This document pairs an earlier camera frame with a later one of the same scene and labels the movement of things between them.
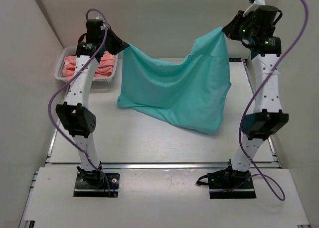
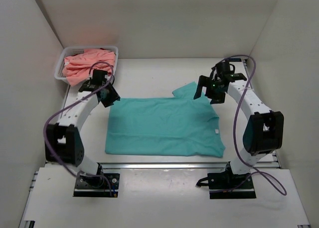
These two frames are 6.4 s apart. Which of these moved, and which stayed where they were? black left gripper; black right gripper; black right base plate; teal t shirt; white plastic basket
Moved: black left gripper; teal t shirt; black right gripper
Stayed: black right base plate; white plastic basket
